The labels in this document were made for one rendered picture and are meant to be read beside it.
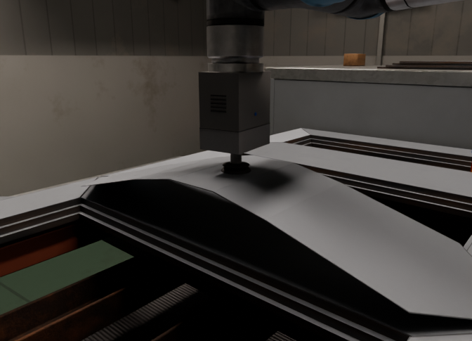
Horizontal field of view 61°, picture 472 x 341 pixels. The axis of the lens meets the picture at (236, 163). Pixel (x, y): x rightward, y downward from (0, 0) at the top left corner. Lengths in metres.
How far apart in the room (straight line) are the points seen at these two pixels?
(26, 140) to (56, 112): 0.31
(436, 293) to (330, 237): 0.11
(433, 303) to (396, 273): 0.04
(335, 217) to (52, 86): 3.09
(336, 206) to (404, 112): 0.81
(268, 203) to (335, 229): 0.08
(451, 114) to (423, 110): 0.08
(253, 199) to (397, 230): 0.18
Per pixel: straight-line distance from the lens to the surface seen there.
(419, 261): 0.48
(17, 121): 3.33
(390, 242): 0.49
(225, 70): 0.52
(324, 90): 1.41
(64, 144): 3.53
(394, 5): 0.57
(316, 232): 0.45
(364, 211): 0.54
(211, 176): 0.55
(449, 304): 0.44
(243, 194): 0.49
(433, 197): 0.83
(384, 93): 1.32
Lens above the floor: 1.09
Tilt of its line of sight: 15 degrees down
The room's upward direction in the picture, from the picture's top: straight up
